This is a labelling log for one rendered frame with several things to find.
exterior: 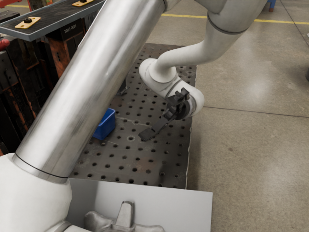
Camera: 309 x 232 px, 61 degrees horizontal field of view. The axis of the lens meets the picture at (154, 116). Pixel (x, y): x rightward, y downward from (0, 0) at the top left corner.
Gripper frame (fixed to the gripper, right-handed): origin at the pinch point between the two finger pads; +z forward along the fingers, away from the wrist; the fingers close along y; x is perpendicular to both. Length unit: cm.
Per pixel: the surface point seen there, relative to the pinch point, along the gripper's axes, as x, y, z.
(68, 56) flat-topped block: 38.4, 8.1, -6.5
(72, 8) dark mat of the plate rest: 47.0, -5.0, -8.6
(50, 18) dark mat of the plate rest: 45.1, -1.0, 0.7
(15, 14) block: 87, 22, -26
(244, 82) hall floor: -9, 3, -213
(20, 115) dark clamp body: 40, 36, 0
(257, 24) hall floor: 35, -54, -360
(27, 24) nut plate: 45.6, 2.3, 7.4
